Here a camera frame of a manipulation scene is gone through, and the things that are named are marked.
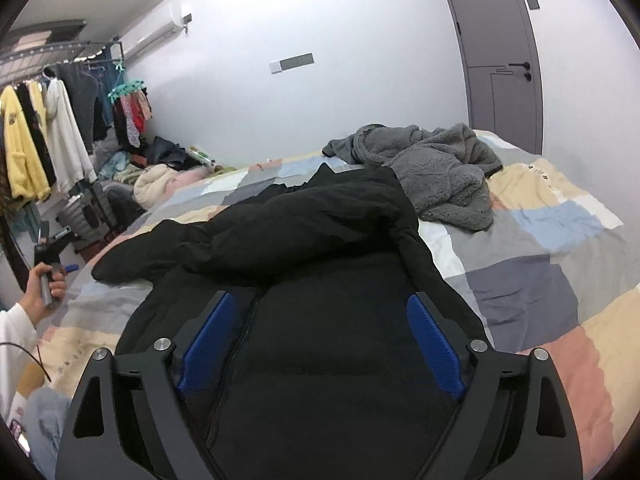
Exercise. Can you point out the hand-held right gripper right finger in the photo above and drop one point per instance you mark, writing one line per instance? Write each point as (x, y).
(432, 345)

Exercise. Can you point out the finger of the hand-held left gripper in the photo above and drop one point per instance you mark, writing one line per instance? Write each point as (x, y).
(71, 267)

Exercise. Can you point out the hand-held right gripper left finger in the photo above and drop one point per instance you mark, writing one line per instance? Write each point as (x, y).
(210, 340)

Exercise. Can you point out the black padded jacket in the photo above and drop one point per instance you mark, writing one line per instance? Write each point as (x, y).
(320, 240)

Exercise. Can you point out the person's left forearm white sleeve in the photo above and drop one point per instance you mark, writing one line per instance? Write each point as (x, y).
(15, 350)

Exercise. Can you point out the colourful hanging clothes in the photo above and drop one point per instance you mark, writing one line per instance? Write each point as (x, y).
(132, 115)

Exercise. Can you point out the metal clothes rack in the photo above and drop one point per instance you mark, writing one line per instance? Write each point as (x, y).
(55, 50)

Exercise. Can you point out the person's left hand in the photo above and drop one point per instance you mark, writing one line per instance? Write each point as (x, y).
(32, 295)

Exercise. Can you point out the grey suitcase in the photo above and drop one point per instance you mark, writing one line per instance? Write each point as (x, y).
(82, 215)

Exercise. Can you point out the yellow hanging hoodie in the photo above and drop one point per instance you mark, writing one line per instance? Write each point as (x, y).
(17, 150)

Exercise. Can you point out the light blue cloth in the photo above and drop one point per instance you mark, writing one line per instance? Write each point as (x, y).
(115, 162)

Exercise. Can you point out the white hanging hoodie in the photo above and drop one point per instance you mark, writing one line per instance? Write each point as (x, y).
(67, 135)

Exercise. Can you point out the cream plush blanket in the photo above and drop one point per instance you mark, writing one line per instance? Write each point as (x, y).
(152, 182)

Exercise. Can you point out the patchwork bed cover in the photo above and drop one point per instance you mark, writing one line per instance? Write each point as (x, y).
(525, 270)

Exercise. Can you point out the black hanging garment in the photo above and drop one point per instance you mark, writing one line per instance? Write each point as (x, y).
(37, 125)

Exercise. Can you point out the pink cloth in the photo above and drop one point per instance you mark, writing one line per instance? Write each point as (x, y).
(190, 177)

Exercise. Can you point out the black cloth pile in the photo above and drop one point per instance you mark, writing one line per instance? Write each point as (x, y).
(167, 152)

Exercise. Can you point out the dark grey hanging garment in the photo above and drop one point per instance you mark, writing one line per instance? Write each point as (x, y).
(80, 95)

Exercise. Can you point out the person's leg in jeans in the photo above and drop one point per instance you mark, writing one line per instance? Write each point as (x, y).
(42, 425)

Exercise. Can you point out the grey fleece garment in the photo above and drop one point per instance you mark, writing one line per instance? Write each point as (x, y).
(440, 175)

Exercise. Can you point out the teal clip hanger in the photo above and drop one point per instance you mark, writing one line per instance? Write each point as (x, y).
(125, 89)

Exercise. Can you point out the white air conditioner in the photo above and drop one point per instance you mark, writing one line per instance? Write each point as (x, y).
(160, 27)

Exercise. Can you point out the grey door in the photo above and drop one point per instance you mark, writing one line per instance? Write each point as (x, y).
(495, 35)

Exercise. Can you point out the grey wall panel strip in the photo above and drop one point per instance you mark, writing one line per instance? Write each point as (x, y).
(295, 62)

